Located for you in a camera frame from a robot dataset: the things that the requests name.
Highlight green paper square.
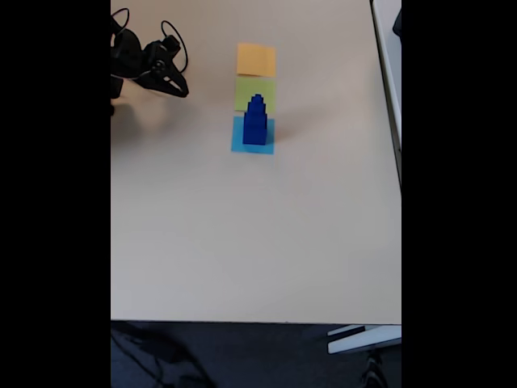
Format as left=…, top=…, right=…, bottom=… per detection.
left=233, top=76, right=277, bottom=113

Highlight orange paper square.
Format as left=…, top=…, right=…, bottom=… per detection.
left=236, top=43, right=277, bottom=78

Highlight light blue paper square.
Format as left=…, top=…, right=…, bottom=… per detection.
left=230, top=116, right=275, bottom=156

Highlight medium blue cube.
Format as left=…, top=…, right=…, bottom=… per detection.
left=246, top=103, right=267, bottom=126

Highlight large blue cube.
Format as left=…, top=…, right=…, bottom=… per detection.
left=242, top=114, right=268, bottom=146

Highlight white neighbouring desk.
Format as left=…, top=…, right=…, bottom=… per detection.
left=369, top=0, right=402, bottom=195

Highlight black camera cable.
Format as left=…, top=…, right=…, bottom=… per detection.
left=111, top=7, right=189, bottom=82

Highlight black floor cables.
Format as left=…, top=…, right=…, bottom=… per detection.
left=111, top=325, right=211, bottom=388

